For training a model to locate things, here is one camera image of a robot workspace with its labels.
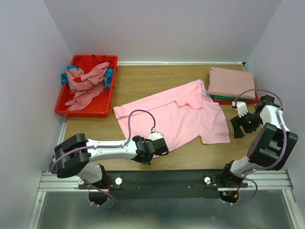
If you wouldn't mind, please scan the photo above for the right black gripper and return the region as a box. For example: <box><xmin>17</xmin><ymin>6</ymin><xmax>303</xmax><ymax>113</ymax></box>
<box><xmin>229</xmin><ymin>110</ymin><xmax>263</xmax><ymax>138</ymax></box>

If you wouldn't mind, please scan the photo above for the light pink t shirt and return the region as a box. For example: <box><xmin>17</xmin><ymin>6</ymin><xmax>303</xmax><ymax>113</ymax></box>
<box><xmin>113</xmin><ymin>80</ymin><xmax>230</xmax><ymax>151</ymax></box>

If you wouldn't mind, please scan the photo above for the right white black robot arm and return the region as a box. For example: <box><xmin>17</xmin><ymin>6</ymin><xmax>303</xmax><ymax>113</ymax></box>
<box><xmin>219</xmin><ymin>95</ymin><xmax>298</xmax><ymax>187</ymax></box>

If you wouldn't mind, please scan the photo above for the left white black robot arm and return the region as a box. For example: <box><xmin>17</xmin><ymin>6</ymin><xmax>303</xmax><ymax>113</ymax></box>
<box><xmin>50</xmin><ymin>132</ymin><xmax>169</xmax><ymax>189</ymax></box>

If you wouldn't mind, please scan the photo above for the folded red shirt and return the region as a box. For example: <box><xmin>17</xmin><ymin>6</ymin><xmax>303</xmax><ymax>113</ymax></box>
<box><xmin>211</xmin><ymin>93</ymin><xmax>259</xmax><ymax>105</ymax></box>

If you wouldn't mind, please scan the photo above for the folded green shirt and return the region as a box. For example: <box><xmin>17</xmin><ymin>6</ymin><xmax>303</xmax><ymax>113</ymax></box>
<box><xmin>210</xmin><ymin>95</ymin><xmax>255</xmax><ymax>101</ymax></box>

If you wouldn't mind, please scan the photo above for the folded dusty pink shirt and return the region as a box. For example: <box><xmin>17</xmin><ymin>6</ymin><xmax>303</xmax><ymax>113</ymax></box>
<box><xmin>207</xmin><ymin>67</ymin><xmax>255</xmax><ymax>98</ymax></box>

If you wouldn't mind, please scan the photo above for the red plastic bin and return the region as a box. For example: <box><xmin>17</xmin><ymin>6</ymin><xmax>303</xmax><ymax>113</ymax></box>
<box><xmin>55</xmin><ymin>55</ymin><xmax>118</xmax><ymax>118</ymax></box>

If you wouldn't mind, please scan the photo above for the blue crumpled shirt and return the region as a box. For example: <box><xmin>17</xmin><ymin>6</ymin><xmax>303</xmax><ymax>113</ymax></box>
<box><xmin>61</xmin><ymin>65</ymin><xmax>113</xmax><ymax>88</ymax></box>

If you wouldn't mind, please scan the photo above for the crumpled dusty pink shirt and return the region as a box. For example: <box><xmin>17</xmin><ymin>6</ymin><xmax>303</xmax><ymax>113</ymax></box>
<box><xmin>65</xmin><ymin>62</ymin><xmax>110</xmax><ymax>111</ymax></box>

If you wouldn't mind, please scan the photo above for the red shirt in bin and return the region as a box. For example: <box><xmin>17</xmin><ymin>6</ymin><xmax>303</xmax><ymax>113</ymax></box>
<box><xmin>71</xmin><ymin>54</ymin><xmax>106</xmax><ymax>73</ymax></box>

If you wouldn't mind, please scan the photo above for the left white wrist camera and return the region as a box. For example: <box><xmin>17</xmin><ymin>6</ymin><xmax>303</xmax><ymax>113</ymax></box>
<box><xmin>148</xmin><ymin>128</ymin><xmax>164</xmax><ymax>141</ymax></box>

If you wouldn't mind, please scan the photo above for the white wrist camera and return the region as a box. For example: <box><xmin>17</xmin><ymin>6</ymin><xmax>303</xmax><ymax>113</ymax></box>
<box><xmin>148</xmin><ymin>128</ymin><xmax>164</xmax><ymax>141</ymax></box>
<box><xmin>232</xmin><ymin>101</ymin><xmax>249</xmax><ymax>118</ymax></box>

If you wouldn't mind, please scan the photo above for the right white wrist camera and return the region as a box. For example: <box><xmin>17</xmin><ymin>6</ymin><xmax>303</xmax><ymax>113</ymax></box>
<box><xmin>232</xmin><ymin>101</ymin><xmax>249</xmax><ymax>118</ymax></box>

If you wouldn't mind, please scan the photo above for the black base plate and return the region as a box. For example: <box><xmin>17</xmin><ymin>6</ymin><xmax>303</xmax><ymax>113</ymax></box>
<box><xmin>78</xmin><ymin>168</ymin><xmax>248</xmax><ymax>206</ymax></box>

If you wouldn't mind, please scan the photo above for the aluminium rail frame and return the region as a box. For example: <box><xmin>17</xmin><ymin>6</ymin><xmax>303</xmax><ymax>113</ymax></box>
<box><xmin>27</xmin><ymin>61</ymin><xmax>305</xmax><ymax>229</ymax></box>

